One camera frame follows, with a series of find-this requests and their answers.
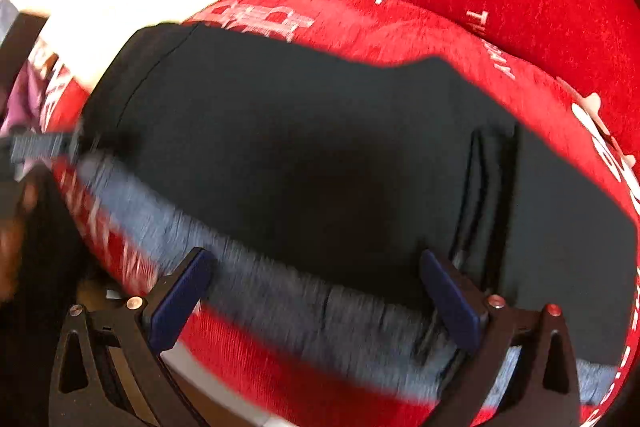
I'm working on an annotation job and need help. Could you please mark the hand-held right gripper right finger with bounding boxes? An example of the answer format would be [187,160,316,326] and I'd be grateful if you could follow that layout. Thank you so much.
[419,249,583,427]

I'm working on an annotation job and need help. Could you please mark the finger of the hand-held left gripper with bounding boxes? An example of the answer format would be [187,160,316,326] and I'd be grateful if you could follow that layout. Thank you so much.
[9,131,83,160]

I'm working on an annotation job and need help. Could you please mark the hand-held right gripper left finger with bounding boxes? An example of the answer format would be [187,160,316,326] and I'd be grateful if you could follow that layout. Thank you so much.
[47,247,218,427]

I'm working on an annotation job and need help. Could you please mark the black pants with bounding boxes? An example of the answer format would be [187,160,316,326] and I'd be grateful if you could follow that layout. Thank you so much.
[80,23,638,368]

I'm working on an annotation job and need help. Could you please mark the pink object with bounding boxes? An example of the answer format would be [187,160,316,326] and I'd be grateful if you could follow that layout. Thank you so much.
[0,67,51,138]

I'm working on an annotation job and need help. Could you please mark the red printed blanket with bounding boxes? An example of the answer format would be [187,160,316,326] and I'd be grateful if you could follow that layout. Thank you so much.
[37,0,640,427]

